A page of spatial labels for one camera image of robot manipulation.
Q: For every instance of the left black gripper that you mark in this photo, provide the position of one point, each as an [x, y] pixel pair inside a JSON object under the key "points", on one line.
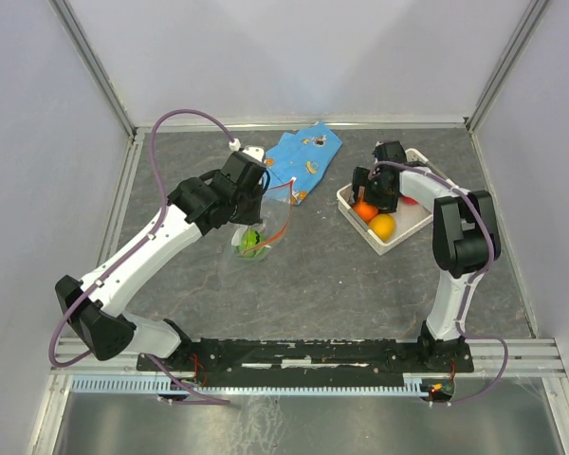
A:
{"points": [[253, 217]]}

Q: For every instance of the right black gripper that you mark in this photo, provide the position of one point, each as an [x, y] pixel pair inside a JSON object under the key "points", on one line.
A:
{"points": [[360, 176]]}

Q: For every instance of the orange fruit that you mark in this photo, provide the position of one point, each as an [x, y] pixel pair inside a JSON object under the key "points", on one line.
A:
{"points": [[365, 212]]}

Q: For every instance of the red apple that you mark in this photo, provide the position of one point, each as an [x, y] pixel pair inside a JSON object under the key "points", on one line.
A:
{"points": [[408, 200]]}

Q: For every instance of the green watermelon ball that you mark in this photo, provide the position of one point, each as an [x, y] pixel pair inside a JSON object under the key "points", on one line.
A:
{"points": [[250, 244]]}

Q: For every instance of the clear zip top bag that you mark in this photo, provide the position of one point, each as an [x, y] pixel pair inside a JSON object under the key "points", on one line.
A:
{"points": [[276, 210]]}

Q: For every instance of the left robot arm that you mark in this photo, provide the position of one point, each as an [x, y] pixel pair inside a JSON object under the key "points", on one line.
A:
{"points": [[94, 306]]}

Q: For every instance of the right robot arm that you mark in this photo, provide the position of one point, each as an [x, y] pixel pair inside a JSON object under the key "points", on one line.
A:
{"points": [[465, 234]]}

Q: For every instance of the yellow lemon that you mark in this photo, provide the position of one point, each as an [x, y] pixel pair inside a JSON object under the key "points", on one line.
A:
{"points": [[383, 226]]}

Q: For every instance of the blue patterned cloth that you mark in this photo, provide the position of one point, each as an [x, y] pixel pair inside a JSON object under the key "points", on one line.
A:
{"points": [[302, 158]]}

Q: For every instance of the white plastic basket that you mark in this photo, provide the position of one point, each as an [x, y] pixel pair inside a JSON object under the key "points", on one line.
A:
{"points": [[409, 218]]}

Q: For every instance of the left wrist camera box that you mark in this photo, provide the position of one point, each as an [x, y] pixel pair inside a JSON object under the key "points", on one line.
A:
{"points": [[255, 152]]}

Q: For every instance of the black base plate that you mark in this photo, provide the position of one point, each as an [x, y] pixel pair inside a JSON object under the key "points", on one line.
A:
{"points": [[287, 364]]}

